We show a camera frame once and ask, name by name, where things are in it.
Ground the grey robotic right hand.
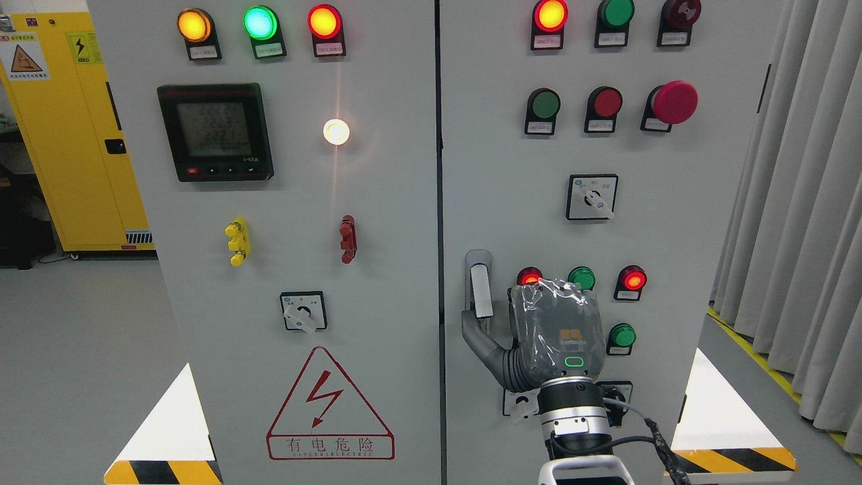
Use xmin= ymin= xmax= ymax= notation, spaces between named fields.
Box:
xmin=461 ymin=279 xmax=607 ymax=393

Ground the silver door handle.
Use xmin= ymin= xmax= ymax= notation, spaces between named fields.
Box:
xmin=465 ymin=249 xmax=494 ymax=329

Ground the grey right cabinet door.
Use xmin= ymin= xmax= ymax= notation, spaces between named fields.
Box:
xmin=438 ymin=1 xmax=788 ymax=484

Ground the grey cabinet door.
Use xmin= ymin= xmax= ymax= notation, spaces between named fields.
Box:
xmin=88 ymin=1 xmax=442 ymax=484
xmin=438 ymin=1 xmax=788 ymax=484

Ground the grey left cabinet door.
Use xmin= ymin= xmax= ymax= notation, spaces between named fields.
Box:
xmin=88 ymin=1 xmax=442 ymax=484

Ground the green indicator middle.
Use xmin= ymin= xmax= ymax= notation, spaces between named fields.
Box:
xmin=567 ymin=266 xmax=595 ymax=291

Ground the red lit indicator middle left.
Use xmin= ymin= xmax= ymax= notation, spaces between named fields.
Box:
xmin=515 ymin=267 xmax=543 ymax=286

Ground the green push button lower right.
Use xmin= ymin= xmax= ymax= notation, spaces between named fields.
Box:
xmin=605 ymin=323 xmax=637 ymax=356

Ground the green push button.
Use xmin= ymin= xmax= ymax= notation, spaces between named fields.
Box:
xmin=605 ymin=323 xmax=637 ymax=356
xmin=523 ymin=87 xmax=561 ymax=135

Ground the red lit indicator middle right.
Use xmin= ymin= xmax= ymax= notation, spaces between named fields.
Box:
xmin=614 ymin=265 xmax=647 ymax=302

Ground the green push button upper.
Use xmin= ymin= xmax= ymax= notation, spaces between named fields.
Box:
xmin=523 ymin=87 xmax=561 ymax=135

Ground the red terminal connector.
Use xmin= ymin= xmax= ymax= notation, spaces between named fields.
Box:
xmin=339 ymin=215 xmax=358 ymax=264

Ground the red push button upper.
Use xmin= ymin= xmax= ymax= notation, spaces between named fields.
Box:
xmin=584 ymin=86 xmax=623 ymax=134

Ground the grey curtain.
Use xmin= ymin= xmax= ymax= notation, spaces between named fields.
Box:
xmin=713 ymin=1 xmax=861 ymax=455

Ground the red lightning warning sticker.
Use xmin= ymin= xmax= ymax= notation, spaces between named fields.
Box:
xmin=267 ymin=346 xmax=396 ymax=460

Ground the red emergency stop button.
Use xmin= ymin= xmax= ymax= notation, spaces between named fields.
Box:
xmin=640 ymin=80 xmax=698 ymax=133

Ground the white lit indicator light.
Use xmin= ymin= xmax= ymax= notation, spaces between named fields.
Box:
xmin=323 ymin=119 xmax=351 ymax=146

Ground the red lit top indicator right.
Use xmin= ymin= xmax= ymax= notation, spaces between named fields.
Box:
xmin=530 ymin=0 xmax=568 ymax=51

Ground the green top indicator light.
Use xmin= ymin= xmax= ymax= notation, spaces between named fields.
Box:
xmin=594 ymin=0 xmax=635 ymax=49

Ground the yellow terminal connector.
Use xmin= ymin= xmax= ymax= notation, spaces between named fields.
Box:
xmin=224 ymin=217 xmax=251 ymax=267

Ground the dark red buzzer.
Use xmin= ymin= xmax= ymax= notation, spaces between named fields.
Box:
xmin=657 ymin=0 xmax=702 ymax=47

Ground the red lit indicator light left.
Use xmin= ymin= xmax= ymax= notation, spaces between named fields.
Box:
xmin=307 ymin=4 xmax=347 ymax=57

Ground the black digital power meter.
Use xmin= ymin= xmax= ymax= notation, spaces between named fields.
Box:
xmin=157 ymin=83 xmax=274 ymax=183

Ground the green lit indicator light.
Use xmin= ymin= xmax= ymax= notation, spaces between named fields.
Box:
xmin=243 ymin=5 xmax=287 ymax=59

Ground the yellow indicator light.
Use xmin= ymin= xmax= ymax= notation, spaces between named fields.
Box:
xmin=176 ymin=8 xmax=222 ymax=61

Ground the yellow safety cabinet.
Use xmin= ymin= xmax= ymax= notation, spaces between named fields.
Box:
xmin=2 ymin=12 xmax=155 ymax=253

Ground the lower white rotary switch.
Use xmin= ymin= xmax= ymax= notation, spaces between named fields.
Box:
xmin=502 ymin=389 xmax=539 ymax=423

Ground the black key selector switch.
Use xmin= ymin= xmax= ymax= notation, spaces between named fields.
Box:
xmin=597 ymin=381 xmax=633 ymax=427

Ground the upper right rotary switch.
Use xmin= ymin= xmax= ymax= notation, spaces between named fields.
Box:
xmin=564 ymin=174 xmax=619 ymax=221

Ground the left door rotary switch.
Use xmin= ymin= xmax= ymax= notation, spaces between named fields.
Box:
xmin=279 ymin=290 xmax=327 ymax=333

